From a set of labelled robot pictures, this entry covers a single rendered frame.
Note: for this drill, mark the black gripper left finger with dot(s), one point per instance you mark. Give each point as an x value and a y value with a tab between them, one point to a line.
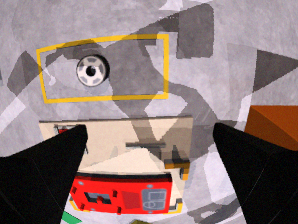
36	182

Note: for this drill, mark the black rubber tyre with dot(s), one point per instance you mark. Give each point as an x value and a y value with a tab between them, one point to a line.
86	77

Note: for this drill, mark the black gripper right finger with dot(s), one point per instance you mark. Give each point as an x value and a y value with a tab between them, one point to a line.
264	175

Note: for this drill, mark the yellow rectangular outline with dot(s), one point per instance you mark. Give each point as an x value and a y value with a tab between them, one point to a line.
110	38

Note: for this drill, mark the green flat rectangle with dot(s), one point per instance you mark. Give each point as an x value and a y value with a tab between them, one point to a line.
69	218

